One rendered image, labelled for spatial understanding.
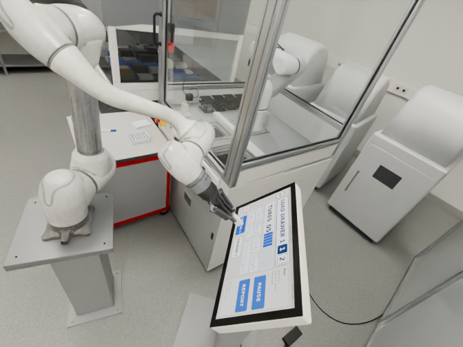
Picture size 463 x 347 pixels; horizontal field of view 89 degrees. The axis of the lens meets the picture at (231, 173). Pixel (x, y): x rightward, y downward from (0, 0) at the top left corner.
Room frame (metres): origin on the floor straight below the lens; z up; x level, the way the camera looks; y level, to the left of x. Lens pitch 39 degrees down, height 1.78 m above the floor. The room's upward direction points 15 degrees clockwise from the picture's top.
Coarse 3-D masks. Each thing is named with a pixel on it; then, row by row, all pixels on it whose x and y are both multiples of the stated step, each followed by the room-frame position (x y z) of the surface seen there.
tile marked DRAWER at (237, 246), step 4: (236, 240) 0.57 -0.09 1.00; (240, 240) 0.57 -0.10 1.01; (236, 244) 0.55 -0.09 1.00; (240, 244) 0.55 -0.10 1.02; (232, 248) 0.54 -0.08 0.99; (236, 248) 0.54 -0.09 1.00; (240, 248) 0.53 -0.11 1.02; (232, 252) 0.52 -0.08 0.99; (236, 252) 0.52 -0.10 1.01; (240, 252) 0.51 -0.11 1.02; (232, 256) 0.50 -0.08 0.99; (236, 256) 0.50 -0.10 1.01
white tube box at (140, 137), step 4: (136, 132) 1.41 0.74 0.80; (140, 132) 1.42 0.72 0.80; (144, 132) 1.44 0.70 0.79; (128, 136) 1.36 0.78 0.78; (132, 136) 1.36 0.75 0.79; (136, 136) 1.36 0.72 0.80; (140, 136) 1.37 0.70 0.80; (144, 136) 1.39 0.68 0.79; (148, 136) 1.40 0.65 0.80; (132, 140) 1.31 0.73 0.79; (136, 140) 1.33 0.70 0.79; (140, 140) 1.35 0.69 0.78; (144, 140) 1.37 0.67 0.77; (148, 140) 1.39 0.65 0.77
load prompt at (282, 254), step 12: (288, 204) 0.66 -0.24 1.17; (276, 216) 0.62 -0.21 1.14; (288, 216) 0.60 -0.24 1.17; (276, 228) 0.57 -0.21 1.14; (288, 228) 0.55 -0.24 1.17; (276, 240) 0.51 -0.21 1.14; (288, 240) 0.50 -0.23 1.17; (276, 252) 0.47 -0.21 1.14; (288, 252) 0.45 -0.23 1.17; (276, 264) 0.42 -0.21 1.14
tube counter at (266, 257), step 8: (272, 224) 0.59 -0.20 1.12; (264, 232) 0.57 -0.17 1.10; (272, 232) 0.55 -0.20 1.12; (264, 240) 0.53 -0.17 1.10; (272, 240) 0.52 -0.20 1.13; (264, 248) 0.50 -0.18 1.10; (272, 248) 0.49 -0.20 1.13; (264, 256) 0.46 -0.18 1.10; (272, 256) 0.45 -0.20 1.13; (264, 264) 0.43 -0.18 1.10
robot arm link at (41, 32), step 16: (0, 0) 0.65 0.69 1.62; (16, 0) 0.66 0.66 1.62; (0, 16) 0.64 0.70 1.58; (16, 16) 0.63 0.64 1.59; (32, 16) 0.65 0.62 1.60; (48, 16) 0.69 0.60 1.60; (64, 16) 0.74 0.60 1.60; (16, 32) 0.62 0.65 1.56; (32, 32) 0.63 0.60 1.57; (48, 32) 0.65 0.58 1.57; (64, 32) 0.70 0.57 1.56; (32, 48) 0.62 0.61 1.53; (48, 48) 0.63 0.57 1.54
